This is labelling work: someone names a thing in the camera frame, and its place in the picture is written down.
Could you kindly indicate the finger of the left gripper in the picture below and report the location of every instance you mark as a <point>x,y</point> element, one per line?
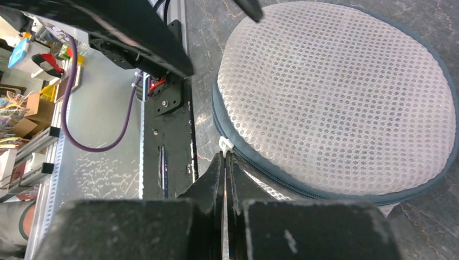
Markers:
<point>133,25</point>
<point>251,8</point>

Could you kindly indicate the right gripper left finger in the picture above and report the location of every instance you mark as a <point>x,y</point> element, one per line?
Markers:
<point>186,227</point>

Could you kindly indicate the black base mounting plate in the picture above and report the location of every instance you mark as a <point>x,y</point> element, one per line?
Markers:
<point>168,140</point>

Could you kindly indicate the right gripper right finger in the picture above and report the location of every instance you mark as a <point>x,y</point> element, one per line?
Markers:
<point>261,227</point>

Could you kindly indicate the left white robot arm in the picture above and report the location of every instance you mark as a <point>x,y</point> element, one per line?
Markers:
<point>127,59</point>

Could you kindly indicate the light blue slotted cable duct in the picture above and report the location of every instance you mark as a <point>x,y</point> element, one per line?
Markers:
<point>46,197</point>

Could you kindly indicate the white mesh laundry bag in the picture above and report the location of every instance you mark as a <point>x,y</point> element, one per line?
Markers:
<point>333,102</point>

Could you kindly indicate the white zipper pull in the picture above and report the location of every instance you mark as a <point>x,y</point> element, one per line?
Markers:
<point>226,146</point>

